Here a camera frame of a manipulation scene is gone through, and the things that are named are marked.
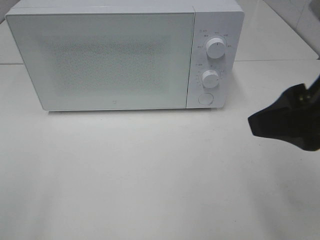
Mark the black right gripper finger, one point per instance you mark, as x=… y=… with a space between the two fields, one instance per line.
x=292 y=118

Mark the round white door button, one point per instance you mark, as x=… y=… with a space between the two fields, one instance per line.
x=206 y=99

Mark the white dial knob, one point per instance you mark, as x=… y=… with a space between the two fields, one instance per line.
x=215 y=47
x=210 y=79

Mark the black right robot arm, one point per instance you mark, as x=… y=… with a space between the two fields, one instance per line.
x=315 y=83

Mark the white microwave oven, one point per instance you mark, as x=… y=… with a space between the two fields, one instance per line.
x=211 y=18

